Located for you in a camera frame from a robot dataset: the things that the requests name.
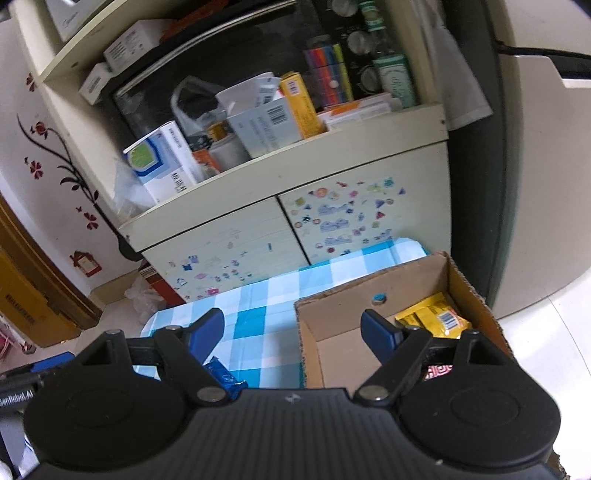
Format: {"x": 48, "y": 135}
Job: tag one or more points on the white blue medicine box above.
{"x": 163, "y": 162}

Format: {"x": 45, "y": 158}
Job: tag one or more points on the red house outlet sticker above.
{"x": 86, "y": 263}

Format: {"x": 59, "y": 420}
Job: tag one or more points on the red snack bag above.
{"x": 435, "y": 371}

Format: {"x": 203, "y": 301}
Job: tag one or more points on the clear plastic bag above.
{"x": 145, "y": 300}

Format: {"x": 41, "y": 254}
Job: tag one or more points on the colourful marker pack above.
{"x": 331, "y": 78}

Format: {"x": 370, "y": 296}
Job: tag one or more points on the cream cabinet with stickers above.
{"x": 210, "y": 152}

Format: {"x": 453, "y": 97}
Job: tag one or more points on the green tin can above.
{"x": 396, "y": 78}

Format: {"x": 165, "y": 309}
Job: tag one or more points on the red brown cardboard box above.
{"x": 159, "y": 285}

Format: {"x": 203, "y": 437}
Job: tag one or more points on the wooden door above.
{"x": 36, "y": 297}

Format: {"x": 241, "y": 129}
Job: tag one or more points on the white barcode box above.
{"x": 265, "y": 128}

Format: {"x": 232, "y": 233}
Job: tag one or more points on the yellow snack bag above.
{"x": 437, "y": 314}

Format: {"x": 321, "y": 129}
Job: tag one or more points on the dark blue snack bag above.
{"x": 223, "y": 376}

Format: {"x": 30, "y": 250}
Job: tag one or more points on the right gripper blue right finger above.
{"x": 381, "y": 336}

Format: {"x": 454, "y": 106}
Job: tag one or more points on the yellow orange box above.
{"x": 293, "y": 88}

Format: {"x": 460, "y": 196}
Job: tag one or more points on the blue white checkered tablecloth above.
{"x": 260, "y": 341}

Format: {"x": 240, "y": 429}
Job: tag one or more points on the cardboard milk box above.
{"x": 329, "y": 323}

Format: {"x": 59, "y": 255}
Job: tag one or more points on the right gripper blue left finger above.
{"x": 202, "y": 336}

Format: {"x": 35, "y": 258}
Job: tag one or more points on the black vase wall decal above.
{"x": 37, "y": 135}

